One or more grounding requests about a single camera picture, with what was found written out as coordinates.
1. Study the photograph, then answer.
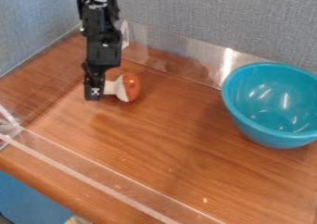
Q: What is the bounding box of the blue plastic bowl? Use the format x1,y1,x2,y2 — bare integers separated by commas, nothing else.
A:
222,62,317,149

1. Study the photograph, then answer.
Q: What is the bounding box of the clear acrylic left bracket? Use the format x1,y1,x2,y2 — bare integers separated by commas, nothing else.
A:
0,106,21,151

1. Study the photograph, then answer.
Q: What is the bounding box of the clear acrylic back barrier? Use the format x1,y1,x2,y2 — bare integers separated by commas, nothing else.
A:
119,19,317,92

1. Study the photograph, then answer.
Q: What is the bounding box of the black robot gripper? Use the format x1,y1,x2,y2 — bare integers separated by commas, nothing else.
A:
82,7,123,101

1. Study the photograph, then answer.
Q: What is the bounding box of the clear acrylic front barrier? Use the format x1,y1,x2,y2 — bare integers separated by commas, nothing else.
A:
0,131,224,224

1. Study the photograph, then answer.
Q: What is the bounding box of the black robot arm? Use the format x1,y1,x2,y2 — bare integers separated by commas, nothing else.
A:
76,0,123,101

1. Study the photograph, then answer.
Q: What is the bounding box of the clear acrylic barrier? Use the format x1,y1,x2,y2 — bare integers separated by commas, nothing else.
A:
0,22,78,78
0,131,224,224
119,19,317,92

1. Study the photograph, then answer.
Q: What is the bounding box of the clear acrylic left barrier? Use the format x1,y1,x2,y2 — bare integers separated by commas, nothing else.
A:
0,22,78,78

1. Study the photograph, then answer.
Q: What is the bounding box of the white brown toy mushroom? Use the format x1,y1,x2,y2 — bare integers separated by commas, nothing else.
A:
103,72,141,103

